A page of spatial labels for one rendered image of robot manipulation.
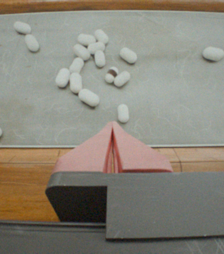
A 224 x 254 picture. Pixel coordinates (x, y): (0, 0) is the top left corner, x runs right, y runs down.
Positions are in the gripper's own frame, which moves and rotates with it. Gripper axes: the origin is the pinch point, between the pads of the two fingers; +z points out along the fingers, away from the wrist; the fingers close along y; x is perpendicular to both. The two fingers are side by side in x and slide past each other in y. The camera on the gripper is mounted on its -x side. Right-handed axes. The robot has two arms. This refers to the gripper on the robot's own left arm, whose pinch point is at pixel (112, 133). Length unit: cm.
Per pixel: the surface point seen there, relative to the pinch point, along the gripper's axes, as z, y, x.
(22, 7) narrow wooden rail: 29.5, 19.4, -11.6
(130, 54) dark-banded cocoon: 18.9, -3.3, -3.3
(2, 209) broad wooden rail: -0.9, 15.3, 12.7
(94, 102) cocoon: 11.9, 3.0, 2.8
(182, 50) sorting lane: 22.2, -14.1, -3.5
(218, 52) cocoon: 19.3, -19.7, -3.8
